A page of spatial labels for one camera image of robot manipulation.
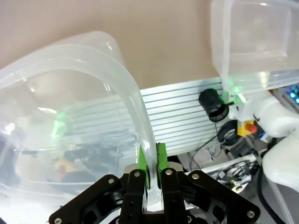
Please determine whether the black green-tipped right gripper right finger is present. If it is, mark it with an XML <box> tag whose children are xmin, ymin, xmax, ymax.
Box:
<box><xmin>155</xmin><ymin>142</ymin><xmax>261</xmax><ymax>224</ymax></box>

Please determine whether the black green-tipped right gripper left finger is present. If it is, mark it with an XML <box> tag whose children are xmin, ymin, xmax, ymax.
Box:
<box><xmin>48</xmin><ymin>144</ymin><xmax>150</xmax><ymax>224</ymax></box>

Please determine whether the large clear plastic bin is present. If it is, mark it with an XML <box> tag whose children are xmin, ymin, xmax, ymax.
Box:
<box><xmin>0</xmin><ymin>30</ymin><xmax>164</xmax><ymax>206</ymax></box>

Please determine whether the yellow emergency stop box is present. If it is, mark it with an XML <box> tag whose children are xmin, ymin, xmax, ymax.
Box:
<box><xmin>53</xmin><ymin>158</ymin><xmax>73</xmax><ymax>178</ymax></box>
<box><xmin>237</xmin><ymin>119</ymin><xmax>257</xmax><ymax>137</ymax></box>

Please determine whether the clear flexible tube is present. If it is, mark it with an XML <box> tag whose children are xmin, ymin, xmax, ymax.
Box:
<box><xmin>266</xmin><ymin>179</ymin><xmax>294</xmax><ymax>224</ymax></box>

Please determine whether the electronics box with blue lights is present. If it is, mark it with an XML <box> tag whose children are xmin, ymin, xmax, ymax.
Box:
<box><xmin>275</xmin><ymin>84</ymin><xmax>299</xmax><ymax>105</ymax></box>

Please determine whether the small clear plastic bin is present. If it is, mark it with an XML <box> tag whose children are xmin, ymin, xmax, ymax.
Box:
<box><xmin>210</xmin><ymin>0</ymin><xmax>299</xmax><ymax>94</ymax></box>

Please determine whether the thin black cable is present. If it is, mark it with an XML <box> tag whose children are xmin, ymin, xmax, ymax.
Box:
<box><xmin>186</xmin><ymin>121</ymin><xmax>221</xmax><ymax>170</ymax></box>

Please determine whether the tangled cable pile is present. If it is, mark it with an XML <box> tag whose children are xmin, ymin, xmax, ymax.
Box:
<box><xmin>216</xmin><ymin>160</ymin><xmax>261</xmax><ymax>189</ymax></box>

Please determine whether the ribbed aluminium frame panel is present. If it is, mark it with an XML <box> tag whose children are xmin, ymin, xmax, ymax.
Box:
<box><xmin>138</xmin><ymin>78</ymin><xmax>235</xmax><ymax>156</ymax></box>

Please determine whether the coiled black cable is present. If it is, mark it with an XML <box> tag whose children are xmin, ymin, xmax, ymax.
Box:
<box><xmin>217</xmin><ymin>120</ymin><xmax>238</xmax><ymax>144</ymax></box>

